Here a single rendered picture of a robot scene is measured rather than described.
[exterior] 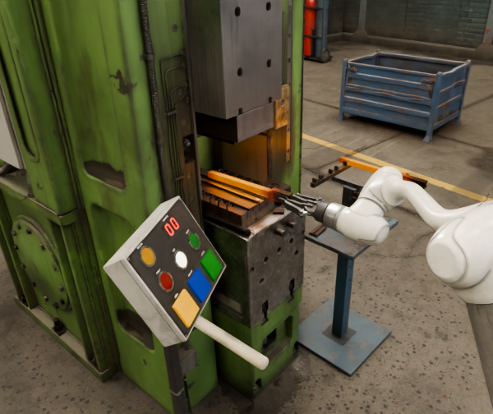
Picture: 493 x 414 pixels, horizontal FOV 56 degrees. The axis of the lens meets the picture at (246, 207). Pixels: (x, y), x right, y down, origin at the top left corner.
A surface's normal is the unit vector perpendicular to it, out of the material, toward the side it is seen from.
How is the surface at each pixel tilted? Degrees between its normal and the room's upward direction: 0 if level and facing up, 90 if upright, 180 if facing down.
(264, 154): 90
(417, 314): 0
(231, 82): 90
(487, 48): 90
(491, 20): 90
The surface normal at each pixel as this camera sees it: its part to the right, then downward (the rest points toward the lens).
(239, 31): 0.76, 0.29
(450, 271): -0.91, 0.12
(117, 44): -0.66, 0.37
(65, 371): -0.04, -0.87
